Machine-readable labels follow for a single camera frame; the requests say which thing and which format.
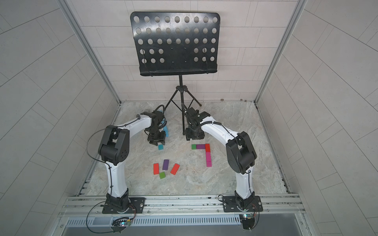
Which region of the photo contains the blue microphone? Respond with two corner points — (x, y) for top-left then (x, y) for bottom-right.
(163, 125), (169, 137)

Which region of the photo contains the magenta rectangular block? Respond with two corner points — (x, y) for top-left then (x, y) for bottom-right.
(206, 158), (212, 167)

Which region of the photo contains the aluminium front rail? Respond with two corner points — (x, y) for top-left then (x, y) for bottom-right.
(58, 194), (305, 217)

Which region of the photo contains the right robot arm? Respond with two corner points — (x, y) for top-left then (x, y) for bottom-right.
(184, 107), (257, 211)

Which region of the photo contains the purple rectangular block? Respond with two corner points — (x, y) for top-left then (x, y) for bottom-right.
(196, 144), (206, 149)

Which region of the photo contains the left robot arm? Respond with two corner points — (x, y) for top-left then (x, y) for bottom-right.
(98, 105), (167, 213)

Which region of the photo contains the dark purple block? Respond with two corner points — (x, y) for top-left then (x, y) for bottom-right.
(162, 159), (169, 171)

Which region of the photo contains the left black cable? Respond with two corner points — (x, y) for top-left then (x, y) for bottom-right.
(85, 128), (139, 234)

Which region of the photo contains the right circuit board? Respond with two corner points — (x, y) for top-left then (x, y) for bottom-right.
(239, 214), (257, 231)

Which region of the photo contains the black perforated music stand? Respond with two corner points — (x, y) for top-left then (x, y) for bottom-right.
(130, 11), (221, 123)

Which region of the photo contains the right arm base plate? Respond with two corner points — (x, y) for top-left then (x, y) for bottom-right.
(219, 196), (263, 213)

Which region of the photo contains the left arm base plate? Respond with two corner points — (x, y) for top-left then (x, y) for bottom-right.
(101, 197), (146, 214)

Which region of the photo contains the circuit board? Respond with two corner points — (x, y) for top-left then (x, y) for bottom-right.
(111, 217), (134, 233)
(239, 214), (257, 231)

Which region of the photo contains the left circuit board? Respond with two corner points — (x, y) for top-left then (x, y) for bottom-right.
(111, 217), (134, 233)

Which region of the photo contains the green block lower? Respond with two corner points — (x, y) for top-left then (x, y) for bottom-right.
(159, 172), (166, 179)

